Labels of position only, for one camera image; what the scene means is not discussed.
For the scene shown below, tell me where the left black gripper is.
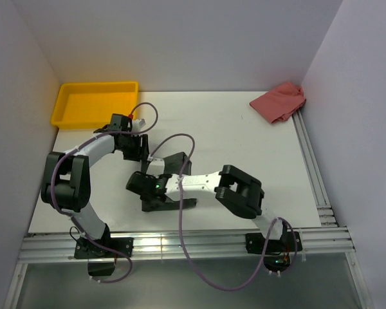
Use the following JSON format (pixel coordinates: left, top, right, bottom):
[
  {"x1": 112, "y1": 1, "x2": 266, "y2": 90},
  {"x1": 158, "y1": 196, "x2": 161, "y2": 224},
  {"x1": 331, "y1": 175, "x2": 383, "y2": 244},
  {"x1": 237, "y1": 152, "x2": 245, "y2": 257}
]
[{"x1": 118, "y1": 133, "x2": 149, "y2": 162}]

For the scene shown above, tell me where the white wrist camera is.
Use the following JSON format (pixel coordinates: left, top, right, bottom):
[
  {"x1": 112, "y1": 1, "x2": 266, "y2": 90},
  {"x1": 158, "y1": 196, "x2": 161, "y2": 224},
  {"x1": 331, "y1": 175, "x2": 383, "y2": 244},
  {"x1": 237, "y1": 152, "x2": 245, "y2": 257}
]
[
  {"x1": 131, "y1": 118, "x2": 146, "y2": 133},
  {"x1": 146, "y1": 156, "x2": 165, "y2": 176}
]

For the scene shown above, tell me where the dark green t-shirt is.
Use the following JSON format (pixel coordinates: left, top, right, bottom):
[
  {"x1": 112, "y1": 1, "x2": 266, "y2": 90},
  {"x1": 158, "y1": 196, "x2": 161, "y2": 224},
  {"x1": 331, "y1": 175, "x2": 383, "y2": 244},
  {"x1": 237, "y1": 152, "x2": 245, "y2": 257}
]
[{"x1": 141, "y1": 152, "x2": 187, "y2": 212}]

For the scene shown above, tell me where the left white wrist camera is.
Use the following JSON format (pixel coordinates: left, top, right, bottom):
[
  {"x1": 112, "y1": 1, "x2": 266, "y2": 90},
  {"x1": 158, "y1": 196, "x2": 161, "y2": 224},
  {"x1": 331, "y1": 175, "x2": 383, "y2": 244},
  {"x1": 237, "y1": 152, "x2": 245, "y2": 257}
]
[{"x1": 131, "y1": 118, "x2": 146, "y2": 133}]

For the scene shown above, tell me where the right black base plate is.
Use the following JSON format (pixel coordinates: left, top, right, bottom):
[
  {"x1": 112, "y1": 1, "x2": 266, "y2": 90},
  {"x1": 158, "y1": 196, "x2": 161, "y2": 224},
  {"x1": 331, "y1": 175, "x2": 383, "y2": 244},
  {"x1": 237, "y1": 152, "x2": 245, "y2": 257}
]
[{"x1": 245, "y1": 231, "x2": 303, "y2": 255}]

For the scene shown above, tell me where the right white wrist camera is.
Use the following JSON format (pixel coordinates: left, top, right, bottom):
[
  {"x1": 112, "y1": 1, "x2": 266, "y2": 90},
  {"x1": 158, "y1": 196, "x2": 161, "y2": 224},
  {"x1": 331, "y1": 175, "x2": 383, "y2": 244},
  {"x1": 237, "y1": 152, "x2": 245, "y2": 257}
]
[{"x1": 146, "y1": 156, "x2": 165, "y2": 176}]

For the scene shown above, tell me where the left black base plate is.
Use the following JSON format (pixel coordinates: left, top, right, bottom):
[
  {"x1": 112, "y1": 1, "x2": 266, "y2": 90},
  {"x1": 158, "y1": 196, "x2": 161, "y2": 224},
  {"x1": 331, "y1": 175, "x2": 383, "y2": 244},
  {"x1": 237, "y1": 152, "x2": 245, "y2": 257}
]
[{"x1": 74, "y1": 237, "x2": 134, "y2": 259}]

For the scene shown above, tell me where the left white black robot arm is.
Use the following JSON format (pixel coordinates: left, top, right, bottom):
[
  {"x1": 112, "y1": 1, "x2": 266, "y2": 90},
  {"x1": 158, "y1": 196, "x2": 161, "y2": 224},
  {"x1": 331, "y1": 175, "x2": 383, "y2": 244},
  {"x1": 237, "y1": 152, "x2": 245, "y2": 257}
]
[{"x1": 41, "y1": 114, "x2": 149, "y2": 257}]

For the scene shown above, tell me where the right side aluminium rail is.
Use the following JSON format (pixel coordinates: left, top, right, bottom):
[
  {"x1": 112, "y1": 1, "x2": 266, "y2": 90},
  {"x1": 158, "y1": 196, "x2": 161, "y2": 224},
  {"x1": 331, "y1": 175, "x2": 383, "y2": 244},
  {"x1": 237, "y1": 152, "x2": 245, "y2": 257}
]
[{"x1": 292, "y1": 111, "x2": 338, "y2": 228}]

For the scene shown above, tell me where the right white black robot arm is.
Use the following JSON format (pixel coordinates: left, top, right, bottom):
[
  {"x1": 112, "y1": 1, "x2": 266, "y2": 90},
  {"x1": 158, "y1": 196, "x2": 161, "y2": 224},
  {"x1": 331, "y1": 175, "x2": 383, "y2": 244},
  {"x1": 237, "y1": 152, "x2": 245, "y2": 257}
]
[{"x1": 126, "y1": 165, "x2": 288, "y2": 251}]

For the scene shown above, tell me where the yellow plastic tray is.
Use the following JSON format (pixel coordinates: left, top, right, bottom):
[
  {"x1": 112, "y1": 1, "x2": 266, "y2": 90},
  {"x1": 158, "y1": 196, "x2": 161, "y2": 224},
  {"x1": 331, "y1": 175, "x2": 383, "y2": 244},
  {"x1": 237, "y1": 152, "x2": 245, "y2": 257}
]
[{"x1": 51, "y1": 81, "x2": 139, "y2": 129}]

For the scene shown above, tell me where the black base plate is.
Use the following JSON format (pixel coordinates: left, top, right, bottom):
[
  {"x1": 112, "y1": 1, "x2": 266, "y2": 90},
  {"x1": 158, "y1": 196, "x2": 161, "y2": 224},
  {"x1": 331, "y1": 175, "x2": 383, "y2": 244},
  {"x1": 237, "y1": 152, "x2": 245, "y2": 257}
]
[
  {"x1": 245, "y1": 231, "x2": 303, "y2": 255},
  {"x1": 74, "y1": 237, "x2": 134, "y2": 259}
]

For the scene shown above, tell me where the folded pink t-shirt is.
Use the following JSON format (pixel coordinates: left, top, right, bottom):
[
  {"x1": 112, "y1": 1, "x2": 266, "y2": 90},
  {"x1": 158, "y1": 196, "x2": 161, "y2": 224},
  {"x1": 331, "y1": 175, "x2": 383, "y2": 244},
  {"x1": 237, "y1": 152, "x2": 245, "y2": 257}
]
[{"x1": 249, "y1": 82, "x2": 306, "y2": 124}]

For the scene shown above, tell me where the front aluminium rail frame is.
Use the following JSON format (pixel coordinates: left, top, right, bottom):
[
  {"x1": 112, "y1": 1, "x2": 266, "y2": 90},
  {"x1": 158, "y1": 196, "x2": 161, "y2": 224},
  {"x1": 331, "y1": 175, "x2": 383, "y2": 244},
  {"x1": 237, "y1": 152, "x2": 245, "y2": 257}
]
[{"x1": 5, "y1": 227, "x2": 374, "y2": 308}]

